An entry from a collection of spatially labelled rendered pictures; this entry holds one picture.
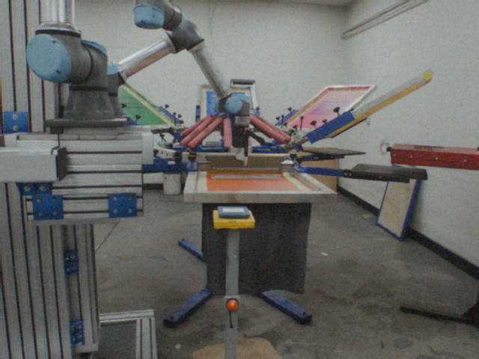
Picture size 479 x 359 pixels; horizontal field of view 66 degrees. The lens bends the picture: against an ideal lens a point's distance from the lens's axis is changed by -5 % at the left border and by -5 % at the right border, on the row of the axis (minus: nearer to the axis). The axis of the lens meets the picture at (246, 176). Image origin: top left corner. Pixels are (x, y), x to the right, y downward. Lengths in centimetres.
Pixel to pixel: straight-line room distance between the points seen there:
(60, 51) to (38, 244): 72
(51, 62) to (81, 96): 16
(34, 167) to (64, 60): 29
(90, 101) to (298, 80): 529
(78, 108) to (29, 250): 58
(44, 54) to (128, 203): 51
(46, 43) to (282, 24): 547
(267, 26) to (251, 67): 69
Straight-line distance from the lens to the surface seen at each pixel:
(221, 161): 200
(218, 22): 627
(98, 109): 122
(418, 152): 235
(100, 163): 122
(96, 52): 124
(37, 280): 158
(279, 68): 627
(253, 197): 145
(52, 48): 111
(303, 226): 161
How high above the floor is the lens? 129
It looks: 10 degrees down
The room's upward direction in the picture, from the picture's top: 2 degrees clockwise
